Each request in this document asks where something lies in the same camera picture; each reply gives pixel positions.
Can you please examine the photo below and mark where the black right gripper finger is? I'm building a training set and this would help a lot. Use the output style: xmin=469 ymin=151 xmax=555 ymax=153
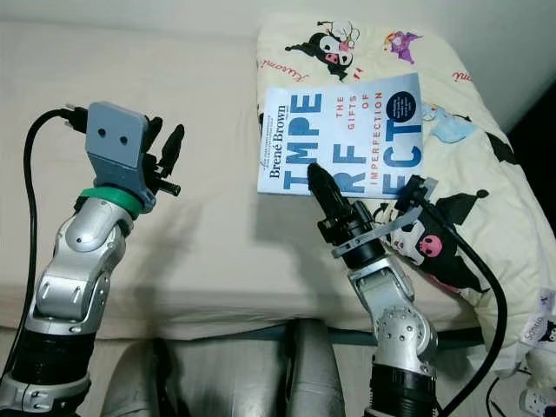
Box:
xmin=304 ymin=162 xmax=352 ymax=225

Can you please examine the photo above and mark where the white blue lettered book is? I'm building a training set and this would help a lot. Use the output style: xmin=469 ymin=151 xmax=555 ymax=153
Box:
xmin=256 ymin=71 xmax=425 ymax=199

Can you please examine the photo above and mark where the cream cartoon print blanket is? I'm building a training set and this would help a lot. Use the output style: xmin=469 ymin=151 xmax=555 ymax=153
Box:
xmin=256 ymin=10 xmax=556 ymax=366

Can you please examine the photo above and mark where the beige sheeted mattress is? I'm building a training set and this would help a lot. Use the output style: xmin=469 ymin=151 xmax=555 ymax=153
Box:
xmin=0 ymin=19 xmax=531 ymax=341

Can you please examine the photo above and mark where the dark blue bed base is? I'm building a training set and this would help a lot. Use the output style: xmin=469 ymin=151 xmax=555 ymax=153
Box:
xmin=217 ymin=326 xmax=487 ymax=348

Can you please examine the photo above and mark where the grey right robot leg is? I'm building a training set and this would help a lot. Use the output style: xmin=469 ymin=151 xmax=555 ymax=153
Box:
xmin=282 ymin=317 xmax=353 ymax=417

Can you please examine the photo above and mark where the grey robot leg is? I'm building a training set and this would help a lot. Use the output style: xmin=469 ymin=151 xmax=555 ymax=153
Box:
xmin=282 ymin=317 xmax=353 ymax=417
xmin=100 ymin=334 xmax=183 ymax=417

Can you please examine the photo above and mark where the black cabinet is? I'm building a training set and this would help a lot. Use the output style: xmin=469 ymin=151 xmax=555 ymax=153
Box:
xmin=506 ymin=91 xmax=556 ymax=209

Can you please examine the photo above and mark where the grey left robot leg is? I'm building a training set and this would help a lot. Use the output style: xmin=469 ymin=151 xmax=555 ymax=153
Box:
xmin=100 ymin=334 xmax=183 ymax=417

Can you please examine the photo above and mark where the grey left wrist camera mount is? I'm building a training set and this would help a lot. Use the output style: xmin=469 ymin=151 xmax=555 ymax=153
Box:
xmin=85 ymin=101 xmax=150 ymax=205

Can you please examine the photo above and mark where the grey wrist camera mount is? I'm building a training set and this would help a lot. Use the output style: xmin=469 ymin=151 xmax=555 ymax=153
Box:
xmin=85 ymin=101 xmax=150 ymax=205
xmin=330 ymin=176 xmax=440 ymax=260

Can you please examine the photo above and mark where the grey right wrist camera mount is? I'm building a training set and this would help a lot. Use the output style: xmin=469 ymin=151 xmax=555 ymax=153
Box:
xmin=330 ymin=176 xmax=440 ymax=260

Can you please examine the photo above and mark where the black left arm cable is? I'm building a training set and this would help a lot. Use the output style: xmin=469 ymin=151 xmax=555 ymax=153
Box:
xmin=0 ymin=106 xmax=92 ymax=392

